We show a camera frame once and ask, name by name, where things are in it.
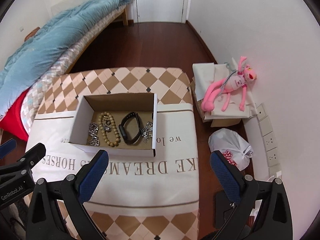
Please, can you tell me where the light blue quilt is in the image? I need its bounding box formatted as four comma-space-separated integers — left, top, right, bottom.
0, 0, 132, 117

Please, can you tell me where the brown cardboard carton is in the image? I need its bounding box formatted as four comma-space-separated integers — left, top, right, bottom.
191, 80, 243, 128

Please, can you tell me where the black fitness band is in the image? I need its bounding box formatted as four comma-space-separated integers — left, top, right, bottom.
119, 112, 141, 145

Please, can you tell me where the wooden bed frame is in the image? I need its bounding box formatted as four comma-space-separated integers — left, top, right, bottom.
122, 5, 130, 26

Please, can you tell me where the thick silver chain bracelet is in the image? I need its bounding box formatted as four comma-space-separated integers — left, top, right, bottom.
88, 122, 101, 147

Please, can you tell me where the white door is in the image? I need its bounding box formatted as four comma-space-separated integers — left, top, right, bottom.
136, 0, 188, 23

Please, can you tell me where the printed diamond pattern tablecloth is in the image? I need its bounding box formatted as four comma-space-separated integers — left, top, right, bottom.
25, 67, 200, 240

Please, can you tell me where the thin silver charm bracelet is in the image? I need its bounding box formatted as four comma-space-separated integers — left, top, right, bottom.
141, 120, 154, 144

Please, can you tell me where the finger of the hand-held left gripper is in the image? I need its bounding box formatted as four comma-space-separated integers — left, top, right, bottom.
0, 142, 47, 178
0, 139, 17, 159

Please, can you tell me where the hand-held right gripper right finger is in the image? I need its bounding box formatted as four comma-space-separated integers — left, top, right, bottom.
210, 151, 293, 240

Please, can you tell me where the white plastic bag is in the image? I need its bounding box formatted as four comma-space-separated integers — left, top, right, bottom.
209, 128, 253, 170

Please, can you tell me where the red blanket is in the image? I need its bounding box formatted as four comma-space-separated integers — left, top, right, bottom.
0, 90, 29, 142

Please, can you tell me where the cardboard box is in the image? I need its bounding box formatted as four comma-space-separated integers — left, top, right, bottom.
69, 92, 158, 157

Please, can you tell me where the pink plush toy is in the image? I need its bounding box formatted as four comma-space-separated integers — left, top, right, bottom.
202, 56, 258, 113

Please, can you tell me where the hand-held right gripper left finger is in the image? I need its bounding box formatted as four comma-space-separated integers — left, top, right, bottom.
26, 149, 109, 240

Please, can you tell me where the wooden bead bracelet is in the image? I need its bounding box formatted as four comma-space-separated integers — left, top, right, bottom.
98, 112, 121, 147

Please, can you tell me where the small brown object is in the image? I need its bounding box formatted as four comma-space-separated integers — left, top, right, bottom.
24, 27, 41, 41

